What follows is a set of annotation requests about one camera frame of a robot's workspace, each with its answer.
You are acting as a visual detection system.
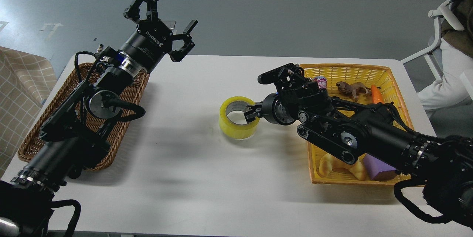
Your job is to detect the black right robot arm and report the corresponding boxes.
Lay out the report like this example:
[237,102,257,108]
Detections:
[244,63,473,227]

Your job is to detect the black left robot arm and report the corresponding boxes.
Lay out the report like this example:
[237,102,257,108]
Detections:
[1,0,198,237]

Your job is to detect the beige checkered cloth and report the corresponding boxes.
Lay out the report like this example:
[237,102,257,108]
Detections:
[0,47,57,174]

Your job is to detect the brown wicker basket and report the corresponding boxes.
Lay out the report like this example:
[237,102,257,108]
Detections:
[18,63,150,171]

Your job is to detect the small drink can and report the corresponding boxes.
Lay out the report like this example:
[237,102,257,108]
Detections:
[312,76,327,90]

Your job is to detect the brown toy lion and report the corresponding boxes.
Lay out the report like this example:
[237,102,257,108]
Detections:
[336,82,372,102]

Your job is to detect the yellow tape roll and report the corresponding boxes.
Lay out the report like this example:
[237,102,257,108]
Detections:
[218,96,259,140]

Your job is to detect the orange toy carrot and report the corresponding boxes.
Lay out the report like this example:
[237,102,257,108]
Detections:
[371,85,385,104]

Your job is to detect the yellow plastic basket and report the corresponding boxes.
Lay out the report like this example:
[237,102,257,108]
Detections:
[301,63,414,186]

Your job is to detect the purple foam block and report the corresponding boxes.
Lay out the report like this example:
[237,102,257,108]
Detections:
[362,154,397,181]

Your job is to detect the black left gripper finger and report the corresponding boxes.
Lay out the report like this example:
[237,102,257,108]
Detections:
[123,0,169,29]
[169,20,198,62]

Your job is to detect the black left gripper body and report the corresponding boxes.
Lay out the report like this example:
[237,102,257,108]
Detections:
[120,21,173,73]

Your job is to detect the seated person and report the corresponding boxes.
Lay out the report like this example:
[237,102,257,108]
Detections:
[417,0,473,115]

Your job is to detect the white office chair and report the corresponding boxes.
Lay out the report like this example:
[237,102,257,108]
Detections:
[400,0,466,79]

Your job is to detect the toy croissant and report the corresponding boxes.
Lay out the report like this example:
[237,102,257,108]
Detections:
[318,153,368,181]

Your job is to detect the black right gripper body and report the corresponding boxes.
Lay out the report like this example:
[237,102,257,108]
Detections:
[259,93,296,126]

